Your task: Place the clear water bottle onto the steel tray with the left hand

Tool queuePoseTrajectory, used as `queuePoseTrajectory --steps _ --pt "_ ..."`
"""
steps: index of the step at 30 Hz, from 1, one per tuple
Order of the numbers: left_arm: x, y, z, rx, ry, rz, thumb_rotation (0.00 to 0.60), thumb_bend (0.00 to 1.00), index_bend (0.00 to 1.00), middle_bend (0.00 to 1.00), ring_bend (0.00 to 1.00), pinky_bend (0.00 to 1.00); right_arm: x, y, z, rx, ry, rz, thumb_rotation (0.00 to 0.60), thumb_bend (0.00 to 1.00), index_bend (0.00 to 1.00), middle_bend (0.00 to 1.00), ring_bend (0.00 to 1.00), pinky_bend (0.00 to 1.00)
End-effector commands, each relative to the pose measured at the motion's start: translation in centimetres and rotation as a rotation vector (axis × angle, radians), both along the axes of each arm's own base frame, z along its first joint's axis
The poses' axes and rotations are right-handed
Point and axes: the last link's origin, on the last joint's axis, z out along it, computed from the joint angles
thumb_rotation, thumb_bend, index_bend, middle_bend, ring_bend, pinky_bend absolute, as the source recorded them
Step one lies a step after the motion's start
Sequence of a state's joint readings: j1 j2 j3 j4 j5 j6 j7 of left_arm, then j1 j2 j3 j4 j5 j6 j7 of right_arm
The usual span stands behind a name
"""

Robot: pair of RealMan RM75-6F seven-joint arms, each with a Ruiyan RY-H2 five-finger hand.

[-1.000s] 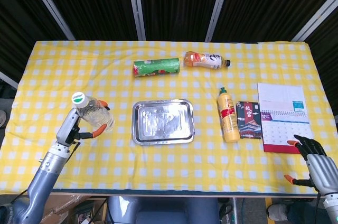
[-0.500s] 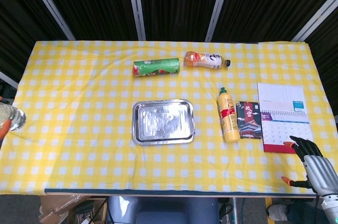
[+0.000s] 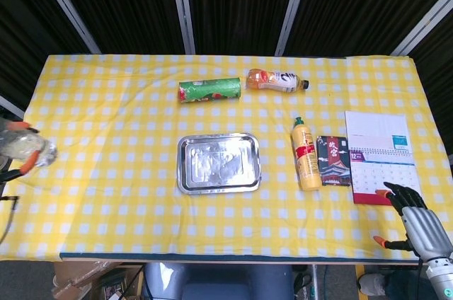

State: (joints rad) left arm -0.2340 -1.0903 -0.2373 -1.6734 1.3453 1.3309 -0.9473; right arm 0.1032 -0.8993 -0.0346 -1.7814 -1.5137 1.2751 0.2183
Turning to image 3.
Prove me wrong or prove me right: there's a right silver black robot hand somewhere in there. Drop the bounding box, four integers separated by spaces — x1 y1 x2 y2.
373 181 453 263

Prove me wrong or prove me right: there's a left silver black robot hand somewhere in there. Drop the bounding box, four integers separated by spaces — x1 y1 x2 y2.
0 120 42 184

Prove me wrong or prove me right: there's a clear plastic bottle green cap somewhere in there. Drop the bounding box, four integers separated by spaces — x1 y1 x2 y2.
0 117 58 168

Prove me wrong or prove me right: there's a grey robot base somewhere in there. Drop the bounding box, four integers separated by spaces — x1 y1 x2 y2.
143 262 294 300

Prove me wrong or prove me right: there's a yellow squeeze bottle green cap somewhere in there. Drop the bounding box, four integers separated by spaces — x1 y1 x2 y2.
290 116 323 192

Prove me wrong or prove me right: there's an orange juice bottle black cap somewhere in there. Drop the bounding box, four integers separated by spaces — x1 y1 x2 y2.
246 68 310 95

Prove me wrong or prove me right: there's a rectangular metal tray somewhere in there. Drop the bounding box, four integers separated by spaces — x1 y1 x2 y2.
176 132 262 195

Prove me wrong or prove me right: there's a white shoe with grey sole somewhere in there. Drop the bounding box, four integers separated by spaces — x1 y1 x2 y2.
357 273 386 296

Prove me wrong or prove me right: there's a yellow white checked tablecloth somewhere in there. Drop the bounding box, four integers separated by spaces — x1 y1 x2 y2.
0 54 453 262

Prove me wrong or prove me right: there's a white red desk calendar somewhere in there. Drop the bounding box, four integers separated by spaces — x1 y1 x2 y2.
345 110 424 205

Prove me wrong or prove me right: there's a dark red illustrated card box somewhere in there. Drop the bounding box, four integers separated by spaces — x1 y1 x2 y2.
316 134 352 187

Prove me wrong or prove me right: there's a metal table leg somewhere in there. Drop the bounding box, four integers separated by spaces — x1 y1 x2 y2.
309 263 319 300

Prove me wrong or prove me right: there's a brown cardboard box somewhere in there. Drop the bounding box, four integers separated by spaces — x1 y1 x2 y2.
52 260 144 300

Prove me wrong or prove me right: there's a green chip can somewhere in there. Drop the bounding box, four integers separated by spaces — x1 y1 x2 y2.
178 76 242 104

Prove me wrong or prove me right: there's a white partition frame post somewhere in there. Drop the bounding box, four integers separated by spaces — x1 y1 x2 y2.
168 0 196 55
275 0 314 57
391 0 453 57
30 0 102 55
0 96 25 120

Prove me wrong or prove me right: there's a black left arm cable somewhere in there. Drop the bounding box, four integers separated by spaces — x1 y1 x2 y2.
0 194 20 244

